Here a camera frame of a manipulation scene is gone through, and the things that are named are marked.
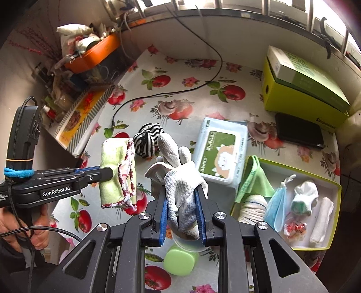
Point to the small red label bottle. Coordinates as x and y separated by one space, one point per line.
48 110

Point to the green white cardboard box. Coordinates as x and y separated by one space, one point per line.
304 73

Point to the green round container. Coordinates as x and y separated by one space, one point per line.
180 260

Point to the blue face mask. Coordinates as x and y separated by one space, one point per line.
277 205

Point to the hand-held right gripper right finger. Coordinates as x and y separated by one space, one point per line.
200 228

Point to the red twig branches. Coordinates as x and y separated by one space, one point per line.
33 45

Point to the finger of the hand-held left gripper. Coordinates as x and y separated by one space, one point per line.
84 170
97 177

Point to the dark patterned box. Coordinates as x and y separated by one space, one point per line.
96 76

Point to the person's left hand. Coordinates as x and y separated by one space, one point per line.
14 225

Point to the yellow striped flat box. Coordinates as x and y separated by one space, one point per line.
81 112

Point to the black white striped sock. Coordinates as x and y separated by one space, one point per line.
146 139

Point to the white bag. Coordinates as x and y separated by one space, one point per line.
73 29

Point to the light blue wet wipes pack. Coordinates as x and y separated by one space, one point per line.
222 152

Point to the white sock green toe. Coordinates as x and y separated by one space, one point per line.
304 197

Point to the green cloth red trim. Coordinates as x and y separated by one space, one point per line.
112 169

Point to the white cloth blue stripes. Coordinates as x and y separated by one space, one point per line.
252 208

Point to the lime green box tray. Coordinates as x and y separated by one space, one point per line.
307 176

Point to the person's left forearm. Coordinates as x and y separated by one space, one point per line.
10 270

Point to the white knit work glove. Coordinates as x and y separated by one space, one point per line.
180 180

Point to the plain green cloth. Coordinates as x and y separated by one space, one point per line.
253 180

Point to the small white plastic hook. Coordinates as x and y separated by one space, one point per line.
290 179

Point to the printed tomato tablecloth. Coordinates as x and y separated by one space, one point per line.
245 83

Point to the orange tray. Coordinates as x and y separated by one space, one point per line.
93 53

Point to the white rolled towel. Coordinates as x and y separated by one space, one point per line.
321 222

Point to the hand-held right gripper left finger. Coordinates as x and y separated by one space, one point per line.
162 222

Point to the metal window railing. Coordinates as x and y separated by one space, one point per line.
253 11

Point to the black wallet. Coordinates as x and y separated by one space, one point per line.
299 131

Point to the lime green cardboard box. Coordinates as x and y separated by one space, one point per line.
296 110

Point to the clear plastic lid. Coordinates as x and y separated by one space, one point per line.
187 245

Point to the clear red snack packet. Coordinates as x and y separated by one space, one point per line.
294 228

